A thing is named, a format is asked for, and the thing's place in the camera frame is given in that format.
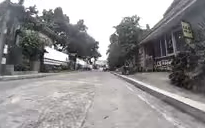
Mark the dark green bush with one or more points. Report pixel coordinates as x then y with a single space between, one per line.
195 66

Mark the white fence wall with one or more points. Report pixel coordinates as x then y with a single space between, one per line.
55 57

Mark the group of tall trees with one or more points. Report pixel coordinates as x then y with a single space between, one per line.
125 43

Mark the concrete kerb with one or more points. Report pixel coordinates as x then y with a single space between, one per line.
163 94

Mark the row of trees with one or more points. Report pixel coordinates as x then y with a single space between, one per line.
66 33

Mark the raised concrete verge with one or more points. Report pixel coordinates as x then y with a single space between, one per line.
20 76

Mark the grey asphalt road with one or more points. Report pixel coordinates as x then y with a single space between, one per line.
100 100

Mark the yellow hanging sign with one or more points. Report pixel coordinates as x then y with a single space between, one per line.
187 30

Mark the small leafy tree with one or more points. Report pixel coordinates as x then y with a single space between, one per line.
32 41

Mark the grey concrete pavement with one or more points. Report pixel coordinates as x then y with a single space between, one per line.
156 81

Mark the building with porch roof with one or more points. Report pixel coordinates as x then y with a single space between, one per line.
170 36

